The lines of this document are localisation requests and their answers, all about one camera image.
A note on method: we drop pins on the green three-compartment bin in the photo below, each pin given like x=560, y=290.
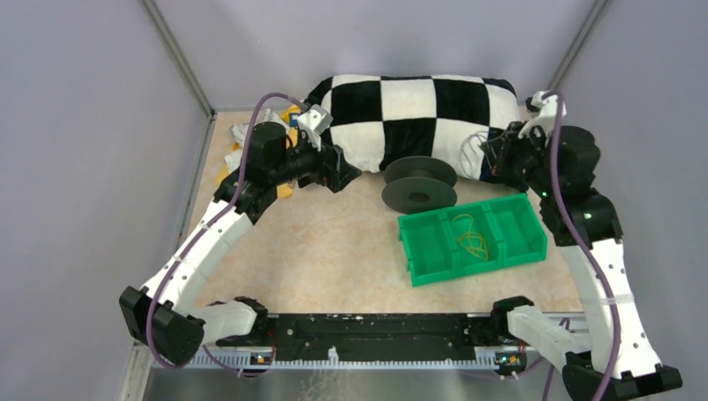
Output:
x=472, y=239

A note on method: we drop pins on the dark grey filament spool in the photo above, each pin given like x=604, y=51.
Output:
x=416, y=184

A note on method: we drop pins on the black white checkered blanket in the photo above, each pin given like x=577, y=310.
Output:
x=379, y=119

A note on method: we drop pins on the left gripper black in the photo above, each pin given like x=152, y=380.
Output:
x=336, y=177

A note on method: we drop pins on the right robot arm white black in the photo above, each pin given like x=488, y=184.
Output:
x=618, y=361

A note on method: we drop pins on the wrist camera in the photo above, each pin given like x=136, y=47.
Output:
x=315, y=120
x=544, y=107

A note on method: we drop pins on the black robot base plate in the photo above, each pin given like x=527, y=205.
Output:
x=393, y=337

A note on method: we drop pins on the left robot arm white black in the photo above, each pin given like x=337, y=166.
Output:
x=161, y=313

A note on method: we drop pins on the grey slotted cable duct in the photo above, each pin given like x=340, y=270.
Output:
x=259, y=359

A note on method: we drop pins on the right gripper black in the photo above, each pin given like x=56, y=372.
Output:
x=512, y=135

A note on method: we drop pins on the white patterned cloth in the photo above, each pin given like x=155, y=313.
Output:
x=239, y=131

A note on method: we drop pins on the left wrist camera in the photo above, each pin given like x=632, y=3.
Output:
x=315, y=120

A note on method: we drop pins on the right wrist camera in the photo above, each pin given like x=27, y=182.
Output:
x=544, y=107

